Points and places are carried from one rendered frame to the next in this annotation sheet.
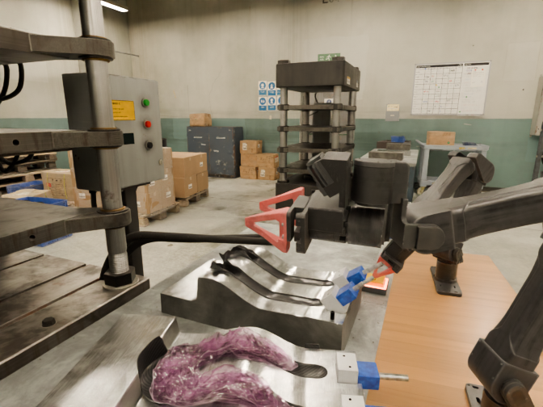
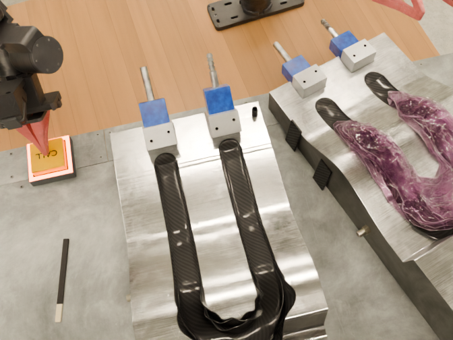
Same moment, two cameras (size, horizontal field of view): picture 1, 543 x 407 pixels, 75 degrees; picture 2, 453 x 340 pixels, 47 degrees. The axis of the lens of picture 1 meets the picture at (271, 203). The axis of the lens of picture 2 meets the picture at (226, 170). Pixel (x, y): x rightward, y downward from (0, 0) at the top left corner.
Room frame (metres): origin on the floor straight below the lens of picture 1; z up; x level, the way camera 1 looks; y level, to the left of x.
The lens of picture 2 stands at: (0.99, 0.23, 1.64)
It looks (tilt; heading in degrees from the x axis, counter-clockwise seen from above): 64 degrees down; 239
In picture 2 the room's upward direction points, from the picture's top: 6 degrees counter-clockwise
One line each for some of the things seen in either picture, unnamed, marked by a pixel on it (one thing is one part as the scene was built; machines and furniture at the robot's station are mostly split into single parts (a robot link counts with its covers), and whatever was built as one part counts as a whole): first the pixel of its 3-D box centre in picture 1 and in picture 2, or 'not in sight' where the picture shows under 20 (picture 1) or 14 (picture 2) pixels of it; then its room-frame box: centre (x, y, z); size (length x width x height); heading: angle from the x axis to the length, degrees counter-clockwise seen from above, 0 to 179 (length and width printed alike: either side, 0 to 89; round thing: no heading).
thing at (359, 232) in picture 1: (366, 222); not in sight; (0.50, -0.14, 1.18); 0.07 x 0.06 x 0.07; 71
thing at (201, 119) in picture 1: (200, 119); not in sight; (8.18, 1.60, 1.26); 0.42 x 0.33 x 0.29; 67
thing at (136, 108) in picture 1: (132, 262); not in sight; (1.37, 0.58, 0.74); 0.31 x 0.22 x 1.47; 157
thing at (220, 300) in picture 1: (263, 287); (216, 258); (0.90, 0.02, 0.87); 0.50 x 0.26 x 0.14; 67
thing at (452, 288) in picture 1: (446, 270); not in sight; (1.07, -0.57, 0.84); 0.20 x 0.07 x 0.08; 162
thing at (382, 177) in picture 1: (393, 201); not in sight; (0.49, -0.18, 1.21); 0.12 x 0.09 x 0.12; 91
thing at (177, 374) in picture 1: (225, 364); (417, 152); (0.54, 0.08, 0.90); 0.26 x 0.18 x 0.08; 84
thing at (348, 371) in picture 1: (372, 375); (294, 67); (0.57, -0.19, 0.86); 0.13 x 0.05 x 0.05; 84
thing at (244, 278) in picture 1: (266, 273); (219, 237); (0.88, 0.01, 0.92); 0.35 x 0.16 x 0.09; 67
